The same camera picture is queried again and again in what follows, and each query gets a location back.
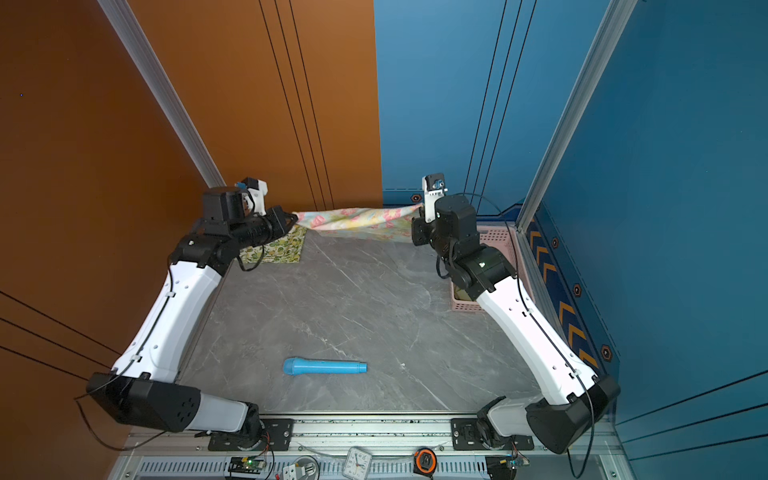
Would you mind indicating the green circuit board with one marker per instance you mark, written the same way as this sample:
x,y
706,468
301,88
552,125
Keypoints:
x,y
246,467

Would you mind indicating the pink perforated plastic basket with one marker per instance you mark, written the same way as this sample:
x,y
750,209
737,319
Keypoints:
x,y
496,257

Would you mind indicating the blue toy microphone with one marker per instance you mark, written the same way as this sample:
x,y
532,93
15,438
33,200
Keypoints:
x,y
299,366

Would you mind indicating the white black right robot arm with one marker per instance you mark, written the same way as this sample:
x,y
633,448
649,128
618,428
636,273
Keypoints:
x,y
573,398

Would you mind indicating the white power plug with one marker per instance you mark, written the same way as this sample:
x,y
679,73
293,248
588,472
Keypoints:
x,y
302,468

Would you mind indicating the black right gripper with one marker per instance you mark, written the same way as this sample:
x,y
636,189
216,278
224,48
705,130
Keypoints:
x,y
418,235

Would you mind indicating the aluminium corner post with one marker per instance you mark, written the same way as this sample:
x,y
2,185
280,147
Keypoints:
x,y
599,54
129,31

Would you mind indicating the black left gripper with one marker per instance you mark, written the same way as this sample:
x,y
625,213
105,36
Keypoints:
x,y
274,216

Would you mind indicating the aluminium corner post left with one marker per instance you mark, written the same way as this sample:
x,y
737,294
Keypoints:
x,y
129,31

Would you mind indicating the orange black tape measure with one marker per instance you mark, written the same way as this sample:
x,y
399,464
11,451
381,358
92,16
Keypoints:
x,y
425,463

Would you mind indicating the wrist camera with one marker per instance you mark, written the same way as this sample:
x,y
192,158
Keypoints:
x,y
434,188
235,203

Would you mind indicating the right circuit board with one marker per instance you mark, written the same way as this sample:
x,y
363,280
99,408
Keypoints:
x,y
504,467

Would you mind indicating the lemon print skirt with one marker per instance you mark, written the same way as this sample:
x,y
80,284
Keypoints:
x,y
286,250

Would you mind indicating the pastel floral skirt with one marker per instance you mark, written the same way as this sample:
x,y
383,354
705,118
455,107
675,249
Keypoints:
x,y
384,224

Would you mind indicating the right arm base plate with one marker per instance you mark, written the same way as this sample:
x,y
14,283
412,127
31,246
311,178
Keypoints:
x,y
477,434

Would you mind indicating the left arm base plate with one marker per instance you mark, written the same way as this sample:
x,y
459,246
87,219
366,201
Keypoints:
x,y
275,435

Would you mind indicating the small white clock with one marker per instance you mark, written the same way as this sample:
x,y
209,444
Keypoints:
x,y
357,464

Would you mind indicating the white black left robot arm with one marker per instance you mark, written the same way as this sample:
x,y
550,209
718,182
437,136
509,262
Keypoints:
x,y
141,389

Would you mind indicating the aluminium front rail frame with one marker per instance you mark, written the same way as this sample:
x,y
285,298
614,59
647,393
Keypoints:
x,y
392,439

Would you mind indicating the aluminium corner post right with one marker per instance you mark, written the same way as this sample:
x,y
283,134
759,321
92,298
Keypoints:
x,y
599,54

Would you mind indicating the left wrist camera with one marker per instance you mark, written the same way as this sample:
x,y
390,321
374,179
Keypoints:
x,y
235,203

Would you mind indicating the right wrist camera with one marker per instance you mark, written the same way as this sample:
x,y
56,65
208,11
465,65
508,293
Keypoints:
x,y
434,188

